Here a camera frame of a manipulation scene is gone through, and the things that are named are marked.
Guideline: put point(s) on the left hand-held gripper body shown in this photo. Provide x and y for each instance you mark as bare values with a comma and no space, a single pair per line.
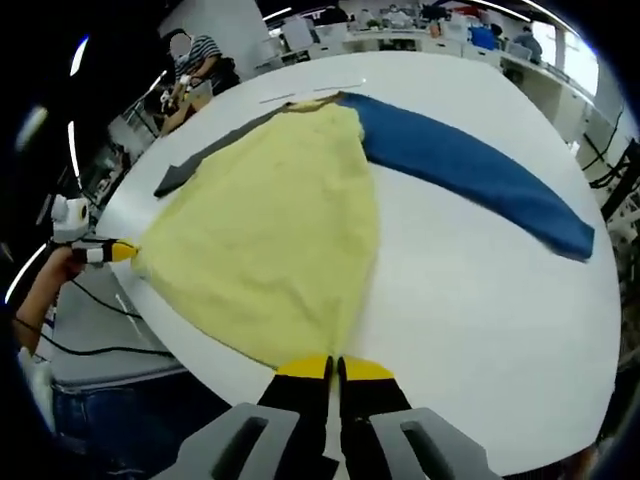
72,217

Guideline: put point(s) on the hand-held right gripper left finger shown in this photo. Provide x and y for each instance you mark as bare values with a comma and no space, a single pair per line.
300,415

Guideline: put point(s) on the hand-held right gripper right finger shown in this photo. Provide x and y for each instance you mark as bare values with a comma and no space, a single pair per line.
370,415

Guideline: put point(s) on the person's left hand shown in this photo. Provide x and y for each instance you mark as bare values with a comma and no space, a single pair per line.
65,265

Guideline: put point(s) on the ceiling light strip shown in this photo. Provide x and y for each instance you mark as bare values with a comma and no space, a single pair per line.
80,55
74,145

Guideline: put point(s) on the cardboard box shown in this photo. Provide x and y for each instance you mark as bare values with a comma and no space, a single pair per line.
182,114

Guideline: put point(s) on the person's blue jeans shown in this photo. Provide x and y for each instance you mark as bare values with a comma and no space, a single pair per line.
125,415

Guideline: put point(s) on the white pillar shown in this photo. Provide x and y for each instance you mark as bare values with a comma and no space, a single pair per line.
225,30

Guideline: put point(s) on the white lab counter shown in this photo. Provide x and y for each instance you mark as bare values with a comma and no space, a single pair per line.
450,47

